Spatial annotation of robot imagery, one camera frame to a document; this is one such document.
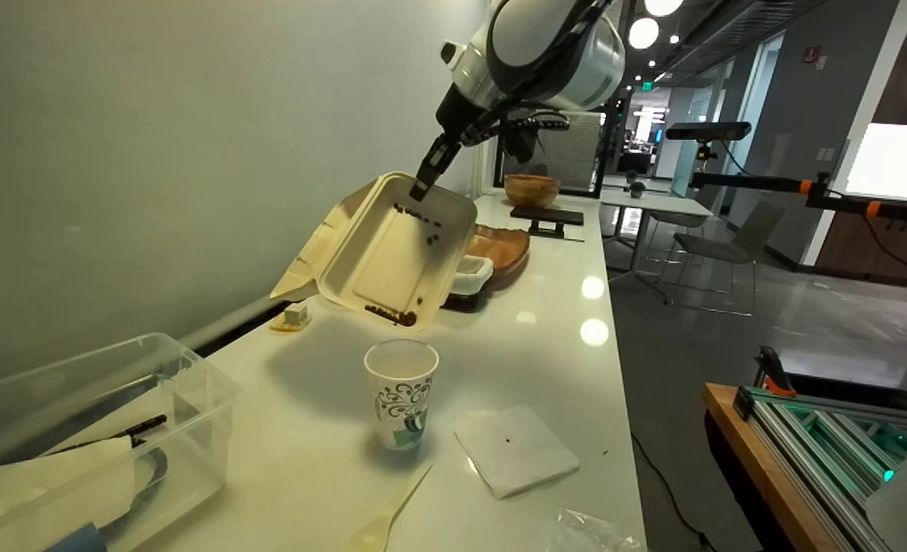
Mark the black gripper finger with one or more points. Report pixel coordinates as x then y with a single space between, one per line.
433 163

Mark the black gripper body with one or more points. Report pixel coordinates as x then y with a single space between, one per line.
467 119

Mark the beige clamshell lunch pack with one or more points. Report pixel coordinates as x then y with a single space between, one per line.
385 246

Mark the brown food contents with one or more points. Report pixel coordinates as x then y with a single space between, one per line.
395 318

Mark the patterned paper cup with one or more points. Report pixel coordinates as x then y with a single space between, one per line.
400 374

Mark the woven wooden bowl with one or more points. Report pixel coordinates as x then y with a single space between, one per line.
534 191

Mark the large wooden tray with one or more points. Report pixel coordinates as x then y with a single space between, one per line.
505 248

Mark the cloth lined dark basket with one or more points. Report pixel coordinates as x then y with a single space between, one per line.
471 276

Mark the small yellow white object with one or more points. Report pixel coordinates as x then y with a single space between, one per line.
296 318

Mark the white paper napkin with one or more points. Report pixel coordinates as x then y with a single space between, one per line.
514 449

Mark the clear plastic storage bin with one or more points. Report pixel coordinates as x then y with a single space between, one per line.
171 405

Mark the clear plastic bag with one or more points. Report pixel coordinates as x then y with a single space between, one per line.
580 533

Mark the black orange clamp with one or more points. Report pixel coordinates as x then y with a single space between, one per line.
769 374

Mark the wooden base board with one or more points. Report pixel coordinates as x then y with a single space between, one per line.
774 498

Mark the white crumpled cloth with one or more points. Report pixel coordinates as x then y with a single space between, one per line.
50 498

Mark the black camera on stand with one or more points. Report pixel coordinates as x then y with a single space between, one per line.
709 130

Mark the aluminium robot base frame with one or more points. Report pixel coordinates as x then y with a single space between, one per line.
851 454

